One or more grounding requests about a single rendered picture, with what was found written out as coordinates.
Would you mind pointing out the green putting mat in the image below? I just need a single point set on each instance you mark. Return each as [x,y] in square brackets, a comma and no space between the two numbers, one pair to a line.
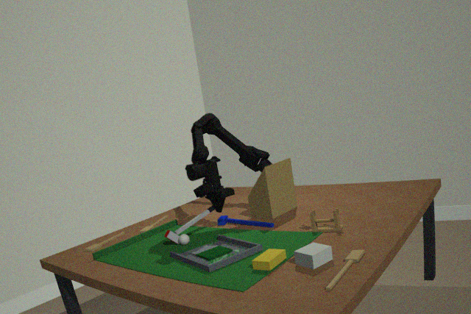
[152,255]

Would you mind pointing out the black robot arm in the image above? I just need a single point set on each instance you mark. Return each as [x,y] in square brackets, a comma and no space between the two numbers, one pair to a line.
[210,124]

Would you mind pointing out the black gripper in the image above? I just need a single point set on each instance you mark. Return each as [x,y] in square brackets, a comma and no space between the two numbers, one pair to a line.
[220,193]

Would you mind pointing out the white golf ball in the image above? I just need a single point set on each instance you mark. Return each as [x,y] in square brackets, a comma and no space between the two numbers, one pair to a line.
[184,239]

